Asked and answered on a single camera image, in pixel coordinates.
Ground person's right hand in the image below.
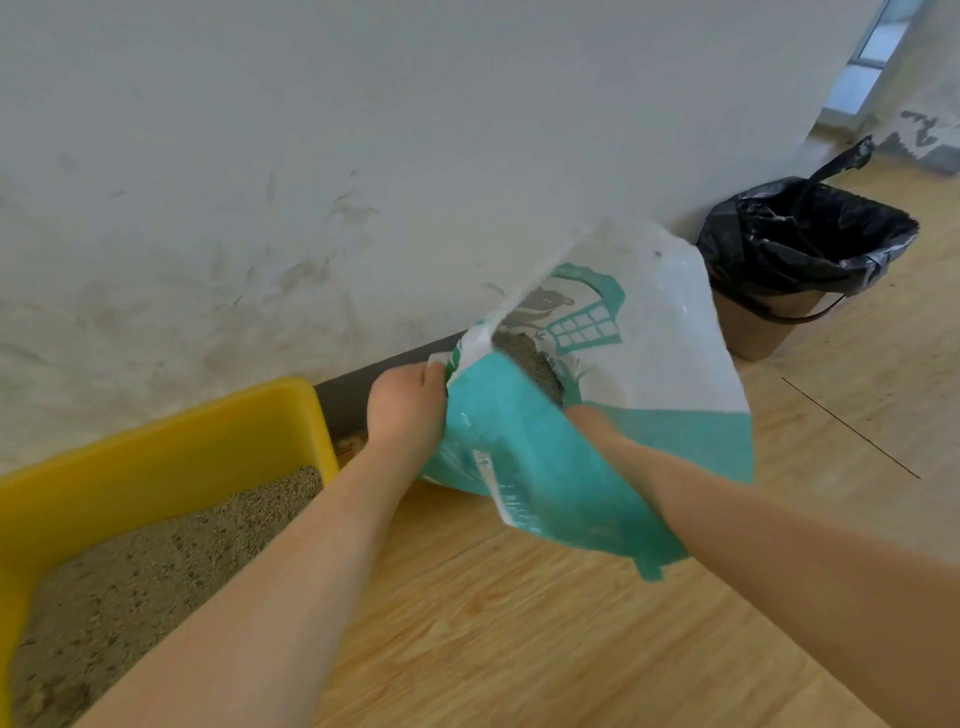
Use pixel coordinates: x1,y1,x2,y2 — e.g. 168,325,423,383
562,404,624,455

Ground person's left hand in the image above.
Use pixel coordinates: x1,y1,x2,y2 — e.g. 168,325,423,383
365,362,450,474

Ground teal white litter bag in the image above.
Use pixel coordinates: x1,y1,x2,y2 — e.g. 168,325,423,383
419,218,756,583

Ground yellow litter box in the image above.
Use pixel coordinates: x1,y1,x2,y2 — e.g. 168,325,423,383
0,377,340,728

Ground beige cat litter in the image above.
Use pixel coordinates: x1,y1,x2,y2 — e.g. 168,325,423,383
11,464,325,728

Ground person's left forearm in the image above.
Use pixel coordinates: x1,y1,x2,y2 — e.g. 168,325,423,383
74,442,429,728

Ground person's right forearm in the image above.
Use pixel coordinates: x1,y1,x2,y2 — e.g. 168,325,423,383
599,427,960,728

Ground dark grey skirting board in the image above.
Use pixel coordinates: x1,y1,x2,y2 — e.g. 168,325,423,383
313,329,466,444

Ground brown plastic trash bin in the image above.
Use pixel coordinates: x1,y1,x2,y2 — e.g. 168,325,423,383
710,288,847,363

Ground black trash bin liner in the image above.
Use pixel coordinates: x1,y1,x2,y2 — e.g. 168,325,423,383
695,134,921,325

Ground window with grey frame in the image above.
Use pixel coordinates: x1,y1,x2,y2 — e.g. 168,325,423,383
817,0,925,133

